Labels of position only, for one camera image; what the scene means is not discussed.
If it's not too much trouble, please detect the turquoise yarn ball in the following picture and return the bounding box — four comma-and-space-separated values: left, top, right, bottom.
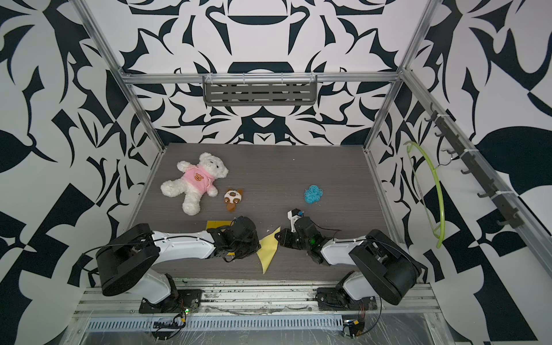
303, 185, 323, 204

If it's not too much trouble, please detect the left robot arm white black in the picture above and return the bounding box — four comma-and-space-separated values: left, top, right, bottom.
94, 216, 261, 313

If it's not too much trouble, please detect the white teddy bear pink shirt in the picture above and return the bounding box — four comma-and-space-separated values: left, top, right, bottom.
160, 152, 229, 216

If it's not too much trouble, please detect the black wall hook rail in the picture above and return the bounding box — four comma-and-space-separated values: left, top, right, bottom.
428, 103, 525, 229

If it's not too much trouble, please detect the small brown white plush toy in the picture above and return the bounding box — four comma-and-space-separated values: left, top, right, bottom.
224, 189, 244, 212

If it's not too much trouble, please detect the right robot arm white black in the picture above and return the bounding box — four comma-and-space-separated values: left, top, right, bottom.
275, 216, 423, 310

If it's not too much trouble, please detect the dark yellow square paper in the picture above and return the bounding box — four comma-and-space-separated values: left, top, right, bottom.
206, 221, 234, 231

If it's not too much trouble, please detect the grey slotted wall shelf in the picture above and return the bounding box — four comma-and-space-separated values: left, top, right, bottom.
203, 73, 318, 106

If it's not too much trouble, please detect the light yellow square paper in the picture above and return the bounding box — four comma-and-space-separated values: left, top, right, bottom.
257, 227, 281, 275

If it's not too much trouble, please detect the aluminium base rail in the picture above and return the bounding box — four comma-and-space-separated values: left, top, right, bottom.
72, 279, 441, 318

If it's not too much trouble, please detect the white perforated cable duct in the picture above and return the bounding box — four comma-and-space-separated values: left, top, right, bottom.
86, 315, 344, 333

